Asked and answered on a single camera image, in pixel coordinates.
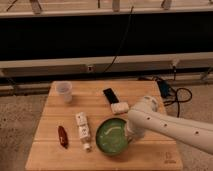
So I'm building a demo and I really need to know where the wooden cutting board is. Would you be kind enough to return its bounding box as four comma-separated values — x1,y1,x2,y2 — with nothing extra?
26,81,183,171

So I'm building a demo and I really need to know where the black hanging cable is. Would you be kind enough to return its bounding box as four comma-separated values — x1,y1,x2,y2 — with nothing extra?
101,5,135,74

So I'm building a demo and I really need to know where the green ceramic bowl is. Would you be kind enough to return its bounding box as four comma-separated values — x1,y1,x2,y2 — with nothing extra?
95,118,129,156

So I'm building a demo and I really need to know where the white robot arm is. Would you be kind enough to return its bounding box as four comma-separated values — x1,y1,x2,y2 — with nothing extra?
125,96,213,155

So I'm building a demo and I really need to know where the black rectangular block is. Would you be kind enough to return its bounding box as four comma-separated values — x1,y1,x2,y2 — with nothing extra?
103,88,119,104

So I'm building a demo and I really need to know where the clear plastic cup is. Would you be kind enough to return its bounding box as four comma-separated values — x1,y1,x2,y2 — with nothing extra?
56,81,72,103

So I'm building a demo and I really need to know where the white horizontal rail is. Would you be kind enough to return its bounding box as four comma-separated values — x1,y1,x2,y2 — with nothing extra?
0,52,213,77

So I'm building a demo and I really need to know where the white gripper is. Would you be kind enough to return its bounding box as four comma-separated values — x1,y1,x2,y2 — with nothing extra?
125,121,145,142

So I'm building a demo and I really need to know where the white tube bottle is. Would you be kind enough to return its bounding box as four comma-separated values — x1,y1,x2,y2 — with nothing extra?
75,112,91,151

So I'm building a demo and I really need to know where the dark red chili pepper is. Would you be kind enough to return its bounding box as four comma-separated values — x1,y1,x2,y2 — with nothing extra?
58,126,68,148

